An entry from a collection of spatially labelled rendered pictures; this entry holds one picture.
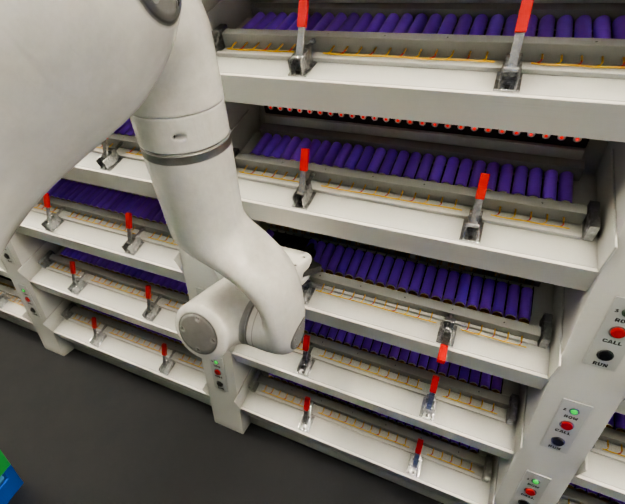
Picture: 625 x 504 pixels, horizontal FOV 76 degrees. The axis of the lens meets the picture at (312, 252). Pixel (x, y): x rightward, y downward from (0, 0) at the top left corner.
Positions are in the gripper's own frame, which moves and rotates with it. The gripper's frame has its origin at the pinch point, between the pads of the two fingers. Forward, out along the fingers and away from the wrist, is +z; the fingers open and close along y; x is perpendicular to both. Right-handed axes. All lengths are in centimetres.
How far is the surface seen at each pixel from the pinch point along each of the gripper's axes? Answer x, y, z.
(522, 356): 7.5, -41.6, -4.0
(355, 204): -13.1, -11.9, -5.9
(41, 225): 7, 71, -4
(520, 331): 4.0, -40.5, -2.5
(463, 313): 3.6, -31.6, -2.0
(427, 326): 7.1, -26.4, -3.3
